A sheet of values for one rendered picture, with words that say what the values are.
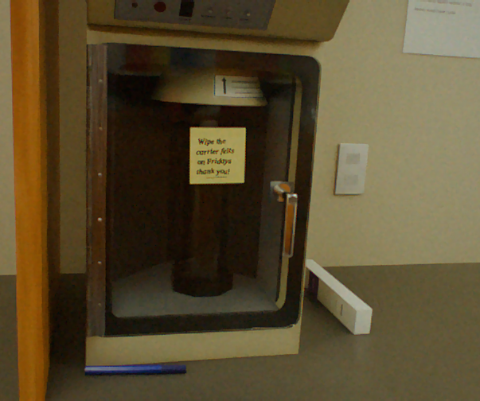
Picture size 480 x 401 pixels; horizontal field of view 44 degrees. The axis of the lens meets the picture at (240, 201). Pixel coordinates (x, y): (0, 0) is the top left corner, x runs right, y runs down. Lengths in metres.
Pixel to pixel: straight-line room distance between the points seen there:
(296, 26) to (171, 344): 0.48
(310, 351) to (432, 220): 0.64
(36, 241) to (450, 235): 1.07
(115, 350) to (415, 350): 0.47
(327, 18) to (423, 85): 0.66
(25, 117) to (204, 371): 0.43
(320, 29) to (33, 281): 0.48
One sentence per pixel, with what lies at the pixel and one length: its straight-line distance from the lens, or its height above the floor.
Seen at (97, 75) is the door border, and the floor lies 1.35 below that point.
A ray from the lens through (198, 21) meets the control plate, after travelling 0.77.
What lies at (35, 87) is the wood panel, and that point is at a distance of 0.71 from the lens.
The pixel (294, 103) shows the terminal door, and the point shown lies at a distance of 0.83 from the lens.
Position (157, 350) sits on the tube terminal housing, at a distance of 0.90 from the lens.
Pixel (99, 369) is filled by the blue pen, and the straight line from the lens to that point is 0.88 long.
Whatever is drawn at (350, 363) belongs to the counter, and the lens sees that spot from 0.95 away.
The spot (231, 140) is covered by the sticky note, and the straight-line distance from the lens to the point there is 0.81.
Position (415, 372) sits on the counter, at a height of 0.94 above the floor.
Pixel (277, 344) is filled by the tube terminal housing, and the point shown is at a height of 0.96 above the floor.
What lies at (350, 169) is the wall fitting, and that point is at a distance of 1.37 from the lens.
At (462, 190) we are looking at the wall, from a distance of 1.53.
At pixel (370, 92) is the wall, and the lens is 1.37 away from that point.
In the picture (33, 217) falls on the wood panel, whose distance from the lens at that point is 0.73.
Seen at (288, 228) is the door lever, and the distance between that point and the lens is 0.81.
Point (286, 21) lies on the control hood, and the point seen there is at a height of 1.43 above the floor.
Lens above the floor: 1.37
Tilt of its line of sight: 13 degrees down
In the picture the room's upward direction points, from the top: 3 degrees clockwise
